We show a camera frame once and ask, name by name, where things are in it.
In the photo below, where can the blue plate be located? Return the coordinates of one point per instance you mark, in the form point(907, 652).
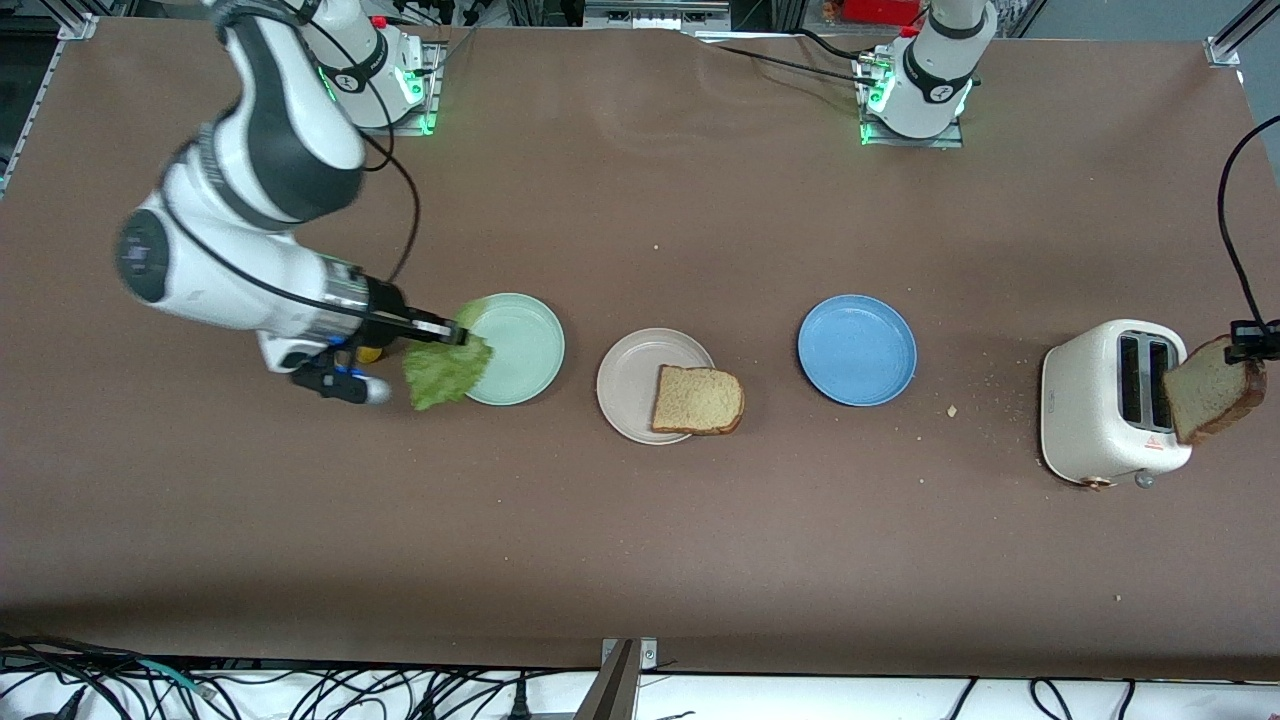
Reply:
point(857, 350)

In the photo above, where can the aluminium frame profile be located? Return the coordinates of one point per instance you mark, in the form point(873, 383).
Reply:
point(1228, 45)
point(75, 25)

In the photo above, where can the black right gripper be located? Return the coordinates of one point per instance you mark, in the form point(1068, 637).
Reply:
point(386, 312)

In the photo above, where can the grey metal bracket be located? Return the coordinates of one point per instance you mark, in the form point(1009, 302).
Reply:
point(645, 655)

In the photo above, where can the silver metal rail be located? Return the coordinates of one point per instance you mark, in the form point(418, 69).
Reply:
point(655, 12)

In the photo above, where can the beige plate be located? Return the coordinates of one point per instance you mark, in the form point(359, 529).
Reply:
point(630, 385)

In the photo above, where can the green lettuce leaf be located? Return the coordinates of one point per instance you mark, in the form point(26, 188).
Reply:
point(445, 375)

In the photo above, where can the brown toasted bread slice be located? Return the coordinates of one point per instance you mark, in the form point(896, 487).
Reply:
point(1210, 395)
point(698, 400)

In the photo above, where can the yellow squeeze bottle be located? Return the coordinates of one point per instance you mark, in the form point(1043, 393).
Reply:
point(371, 353)

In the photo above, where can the white toaster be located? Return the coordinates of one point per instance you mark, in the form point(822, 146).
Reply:
point(1085, 410)

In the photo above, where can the red box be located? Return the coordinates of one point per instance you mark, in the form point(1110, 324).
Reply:
point(880, 10)

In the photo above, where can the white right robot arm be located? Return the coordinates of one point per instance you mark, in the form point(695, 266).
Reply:
point(280, 140)

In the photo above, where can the mint green plate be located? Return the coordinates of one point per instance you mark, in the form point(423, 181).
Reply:
point(525, 350)

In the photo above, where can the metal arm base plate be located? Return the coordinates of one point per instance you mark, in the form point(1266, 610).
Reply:
point(950, 143)
point(420, 120)

